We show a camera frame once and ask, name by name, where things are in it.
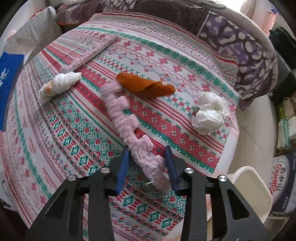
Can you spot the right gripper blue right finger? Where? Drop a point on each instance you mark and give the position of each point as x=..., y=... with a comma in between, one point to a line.
x=172, y=171

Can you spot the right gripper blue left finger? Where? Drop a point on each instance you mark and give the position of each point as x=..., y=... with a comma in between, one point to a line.
x=123, y=166

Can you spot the pink fuzzy strip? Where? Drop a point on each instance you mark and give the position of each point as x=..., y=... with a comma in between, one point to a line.
x=125, y=125

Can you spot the white tissue ball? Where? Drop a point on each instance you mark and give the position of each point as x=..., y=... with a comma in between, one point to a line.
x=211, y=113

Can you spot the blue milk carton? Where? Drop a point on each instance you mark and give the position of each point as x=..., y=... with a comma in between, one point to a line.
x=11, y=66

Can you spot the white plastic trash bin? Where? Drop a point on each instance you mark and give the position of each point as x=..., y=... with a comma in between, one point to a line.
x=254, y=190

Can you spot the striped patterned bed mat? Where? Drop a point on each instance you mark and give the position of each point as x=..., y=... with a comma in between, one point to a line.
x=73, y=133

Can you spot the lower Ganten water box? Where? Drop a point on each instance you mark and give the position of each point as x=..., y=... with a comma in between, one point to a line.
x=282, y=183

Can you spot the stack of books on floor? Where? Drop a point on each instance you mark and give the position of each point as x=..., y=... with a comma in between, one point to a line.
x=286, y=125

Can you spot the purple patterned blanket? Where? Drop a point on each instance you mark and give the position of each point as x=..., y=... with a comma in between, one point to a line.
x=228, y=32

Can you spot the grey dotted cloth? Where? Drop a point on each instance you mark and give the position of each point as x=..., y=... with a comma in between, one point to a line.
x=35, y=35

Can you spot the black folded clothes pile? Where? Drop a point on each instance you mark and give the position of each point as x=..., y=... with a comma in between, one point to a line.
x=282, y=42

